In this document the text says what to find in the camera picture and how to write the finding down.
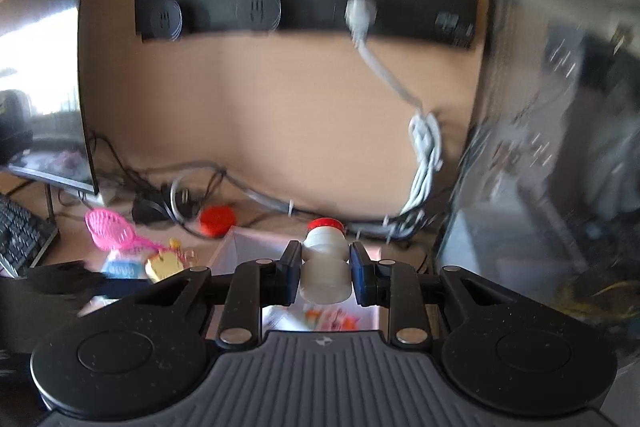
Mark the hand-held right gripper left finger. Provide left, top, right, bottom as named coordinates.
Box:
left=107, top=241, right=303, bottom=349

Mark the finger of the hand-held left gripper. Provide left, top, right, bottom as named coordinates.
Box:
left=27, top=261, right=108, bottom=295

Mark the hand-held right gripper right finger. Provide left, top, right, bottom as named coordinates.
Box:
left=349, top=241, right=548, bottom=349

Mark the small white toy bottle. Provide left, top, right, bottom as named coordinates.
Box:
left=299, top=217, right=352, bottom=305

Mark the pink cardboard box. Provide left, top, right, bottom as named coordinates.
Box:
left=207, top=227, right=431, bottom=333

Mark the blue tissue packet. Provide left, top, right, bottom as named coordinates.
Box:
left=97, top=252, right=153, bottom=283

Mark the pink plastic toy basket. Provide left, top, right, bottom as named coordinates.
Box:
left=84, top=208, right=171, bottom=254

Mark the red round plastic toy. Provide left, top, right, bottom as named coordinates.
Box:
left=199, top=205, right=237, bottom=239

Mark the black mechanical keyboard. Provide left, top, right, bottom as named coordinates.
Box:
left=0, top=194, right=61, bottom=278

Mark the black power adapter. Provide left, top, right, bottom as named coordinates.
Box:
left=132, top=197, right=171, bottom=224

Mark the black curved computer monitor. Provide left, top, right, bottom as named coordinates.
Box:
left=0, top=0, right=98, bottom=228

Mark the right computer monitor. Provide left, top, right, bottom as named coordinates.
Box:
left=435, top=0, right=640, bottom=358

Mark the bundle of black cables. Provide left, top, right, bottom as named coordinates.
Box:
left=57, top=132, right=436, bottom=248

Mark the grey cable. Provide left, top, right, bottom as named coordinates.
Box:
left=170, top=162, right=351, bottom=228

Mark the white cable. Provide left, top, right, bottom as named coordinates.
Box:
left=345, top=0, right=446, bottom=220

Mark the black wall socket strip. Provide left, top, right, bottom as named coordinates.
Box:
left=134, top=0, right=478, bottom=52

